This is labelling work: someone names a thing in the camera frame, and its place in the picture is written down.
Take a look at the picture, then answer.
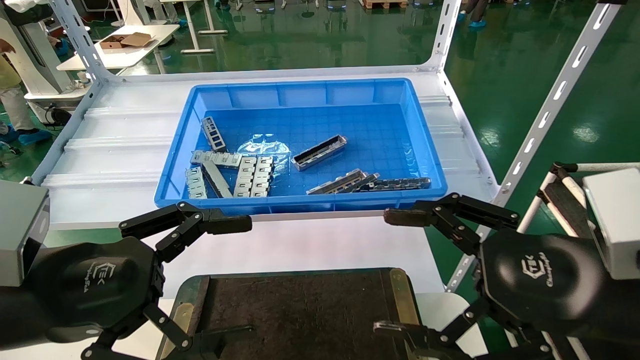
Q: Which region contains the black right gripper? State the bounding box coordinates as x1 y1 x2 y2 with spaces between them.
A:
373 232 640 360

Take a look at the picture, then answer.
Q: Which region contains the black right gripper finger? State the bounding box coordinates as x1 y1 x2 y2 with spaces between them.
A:
383 192 521 257

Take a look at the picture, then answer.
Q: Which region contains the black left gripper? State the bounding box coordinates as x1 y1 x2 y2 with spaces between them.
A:
0 201 257 360

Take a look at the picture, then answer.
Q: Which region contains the long grey metal channel part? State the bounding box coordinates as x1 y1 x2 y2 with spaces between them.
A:
291 134 348 172
306 168 369 196

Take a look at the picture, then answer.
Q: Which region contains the long black metal part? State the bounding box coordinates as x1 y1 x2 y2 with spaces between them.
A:
357 176 432 193

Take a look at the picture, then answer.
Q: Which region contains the dark grey metal channel part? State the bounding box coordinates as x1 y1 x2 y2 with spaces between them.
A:
345 172 381 193

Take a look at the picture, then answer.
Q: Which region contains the black container tray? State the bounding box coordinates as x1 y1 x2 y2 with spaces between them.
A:
156 267 426 360

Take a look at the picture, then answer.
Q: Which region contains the short silver stamped metal part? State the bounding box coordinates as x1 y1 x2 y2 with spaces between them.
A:
185 166 208 199

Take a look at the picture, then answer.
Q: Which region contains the grey metal part with windows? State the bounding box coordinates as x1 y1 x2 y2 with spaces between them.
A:
201 116 229 153

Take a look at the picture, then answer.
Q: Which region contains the blue plastic bin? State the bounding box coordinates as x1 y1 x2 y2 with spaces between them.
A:
154 77 449 216

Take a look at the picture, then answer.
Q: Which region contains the clear plastic bag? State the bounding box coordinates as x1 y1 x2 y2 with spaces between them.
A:
235 139 292 173

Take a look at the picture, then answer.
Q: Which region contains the white metal shelf rack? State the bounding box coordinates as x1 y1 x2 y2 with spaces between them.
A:
31 0 628 293

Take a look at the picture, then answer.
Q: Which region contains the wooden pallet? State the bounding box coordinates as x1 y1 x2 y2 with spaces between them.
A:
361 0 410 10

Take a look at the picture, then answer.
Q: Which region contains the white table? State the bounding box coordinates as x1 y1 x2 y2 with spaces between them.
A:
56 24 181 76

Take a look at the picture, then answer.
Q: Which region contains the open cardboard box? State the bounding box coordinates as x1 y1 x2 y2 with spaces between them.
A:
99 32 153 50

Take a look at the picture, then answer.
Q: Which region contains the person in white trousers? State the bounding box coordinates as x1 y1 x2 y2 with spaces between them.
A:
0 37 53 147

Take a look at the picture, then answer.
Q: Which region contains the white machine base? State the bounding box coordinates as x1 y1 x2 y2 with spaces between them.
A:
0 0 96 126

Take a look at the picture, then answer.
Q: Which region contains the white tube frame black padding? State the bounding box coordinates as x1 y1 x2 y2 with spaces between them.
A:
515 161 640 360

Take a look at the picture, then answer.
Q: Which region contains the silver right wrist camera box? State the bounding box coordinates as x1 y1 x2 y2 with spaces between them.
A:
582 167 640 281

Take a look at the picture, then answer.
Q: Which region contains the white table leg frame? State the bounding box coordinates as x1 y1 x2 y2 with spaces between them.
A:
160 0 228 55

